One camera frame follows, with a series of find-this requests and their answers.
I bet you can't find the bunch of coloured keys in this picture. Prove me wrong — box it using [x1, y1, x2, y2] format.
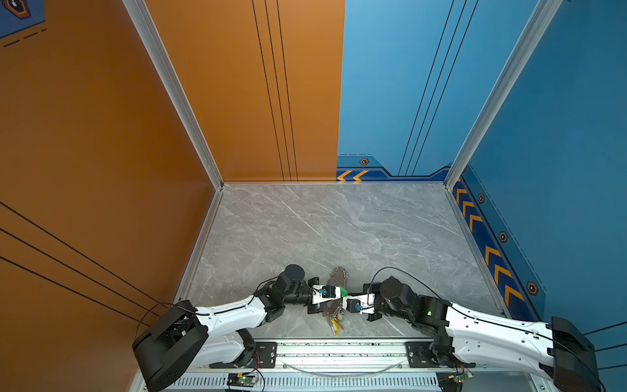
[325, 312, 345, 336]

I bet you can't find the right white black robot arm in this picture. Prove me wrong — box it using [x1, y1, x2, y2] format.
[363, 277, 606, 391]

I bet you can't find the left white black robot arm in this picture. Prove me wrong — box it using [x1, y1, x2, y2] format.
[132, 265, 347, 391]

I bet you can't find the left green circuit board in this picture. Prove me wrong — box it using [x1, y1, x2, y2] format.
[225, 372, 260, 391]

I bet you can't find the green circuit board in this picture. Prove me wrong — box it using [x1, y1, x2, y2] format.
[436, 369, 474, 392]
[225, 372, 260, 391]

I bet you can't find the right green circuit board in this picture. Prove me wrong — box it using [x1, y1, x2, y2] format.
[436, 369, 474, 392]

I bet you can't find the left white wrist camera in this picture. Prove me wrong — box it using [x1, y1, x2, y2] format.
[312, 285, 342, 303]

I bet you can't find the aluminium front rail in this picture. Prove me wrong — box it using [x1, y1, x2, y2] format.
[138, 337, 549, 374]

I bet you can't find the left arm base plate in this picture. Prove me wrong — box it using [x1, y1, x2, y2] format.
[209, 341, 278, 369]

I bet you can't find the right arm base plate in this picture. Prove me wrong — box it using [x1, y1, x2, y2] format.
[404, 341, 477, 370]

